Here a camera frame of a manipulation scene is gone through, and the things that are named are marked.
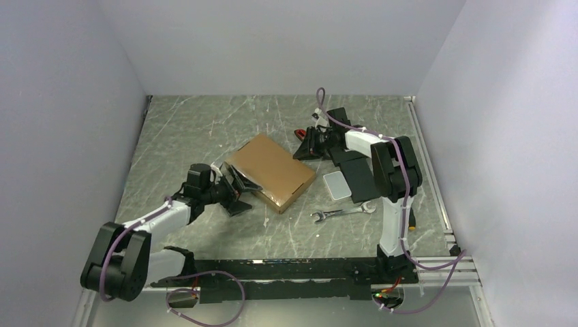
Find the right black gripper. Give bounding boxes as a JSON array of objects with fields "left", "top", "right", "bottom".
[{"left": 294, "top": 127, "right": 336, "bottom": 161}]

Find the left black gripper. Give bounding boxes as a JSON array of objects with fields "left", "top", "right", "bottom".
[{"left": 201, "top": 166, "right": 262, "bottom": 216}]

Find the red utility knife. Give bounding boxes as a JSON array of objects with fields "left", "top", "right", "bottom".
[{"left": 294, "top": 129, "right": 307, "bottom": 141}]

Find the brown cardboard express box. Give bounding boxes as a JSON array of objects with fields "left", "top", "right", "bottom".
[{"left": 225, "top": 134, "right": 316, "bottom": 214}]

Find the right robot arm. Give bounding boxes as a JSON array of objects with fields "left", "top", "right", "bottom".
[{"left": 293, "top": 108, "right": 423, "bottom": 283}]

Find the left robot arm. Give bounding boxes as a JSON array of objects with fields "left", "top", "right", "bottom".
[{"left": 80, "top": 163, "right": 262, "bottom": 302}]

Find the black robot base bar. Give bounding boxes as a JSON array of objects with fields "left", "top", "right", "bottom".
[{"left": 152, "top": 258, "right": 419, "bottom": 304}]

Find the black square box with label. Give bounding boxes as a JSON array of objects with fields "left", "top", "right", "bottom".
[{"left": 328, "top": 146, "right": 366, "bottom": 166}]

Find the black flat rectangular box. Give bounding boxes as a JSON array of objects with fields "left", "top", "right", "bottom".
[{"left": 338, "top": 158, "right": 380, "bottom": 204}]

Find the white rounded power bank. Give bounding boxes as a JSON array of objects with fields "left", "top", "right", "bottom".
[{"left": 322, "top": 171, "right": 352, "bottom": 201}]

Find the silver open-end wrench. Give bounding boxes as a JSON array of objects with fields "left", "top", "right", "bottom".
[{"left": 310, "top": 201, "right": 376, "bottom": 223}]

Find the yellow black screwdriver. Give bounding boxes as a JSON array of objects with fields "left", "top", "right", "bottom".
[{"left": 408, "top": 211, "right": 416, "bottom": 231}]

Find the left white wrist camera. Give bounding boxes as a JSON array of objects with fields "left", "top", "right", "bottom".
[{"left": 210, "top": 163, "right": 223, "bottom": 181}]

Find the aluminium frame rail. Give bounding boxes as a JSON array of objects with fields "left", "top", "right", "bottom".
[{"left": 72, "top": 97, "right": 493, "bottom": 327}]

